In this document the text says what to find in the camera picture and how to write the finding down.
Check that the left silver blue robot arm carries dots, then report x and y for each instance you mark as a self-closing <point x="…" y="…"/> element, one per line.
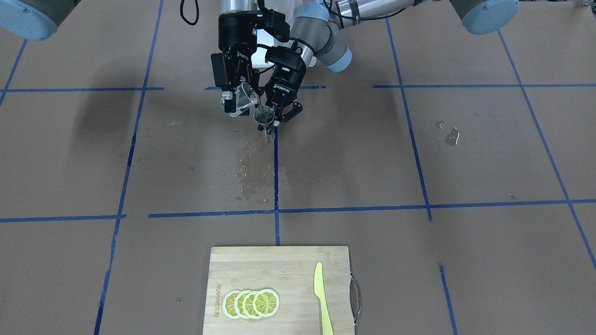
<point x="315" y="34"/>

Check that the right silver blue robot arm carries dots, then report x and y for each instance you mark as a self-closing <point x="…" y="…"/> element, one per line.
<point x="30" y="23"/>

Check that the yellow plastic knife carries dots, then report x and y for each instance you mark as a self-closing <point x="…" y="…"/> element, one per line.
<point x="319" y="290"/>

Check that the clear glass cup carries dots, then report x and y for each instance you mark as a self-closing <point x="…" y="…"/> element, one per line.
<point x="246" y="97"/>

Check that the steel double jigger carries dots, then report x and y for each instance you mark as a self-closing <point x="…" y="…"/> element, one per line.
<point x="265" y="116"/>

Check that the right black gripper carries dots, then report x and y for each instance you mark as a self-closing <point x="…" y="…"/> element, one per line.
<point x="238" y="58"/>

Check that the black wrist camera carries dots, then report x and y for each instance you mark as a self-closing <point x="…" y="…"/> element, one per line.
<point x="274" y="23"/>
<point x="286" y="57"/>

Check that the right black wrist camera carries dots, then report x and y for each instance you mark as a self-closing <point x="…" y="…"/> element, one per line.
<point x="274" y="23"/>

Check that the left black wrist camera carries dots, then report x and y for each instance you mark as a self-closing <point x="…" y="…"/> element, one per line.
<point x="286" y="57"/>

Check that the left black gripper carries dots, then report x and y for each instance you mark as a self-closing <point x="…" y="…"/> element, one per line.
<point x="283" y="79"/>

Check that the bamboo cutting board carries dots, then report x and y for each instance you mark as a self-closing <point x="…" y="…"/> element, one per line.
<point x="289" y="271"/>

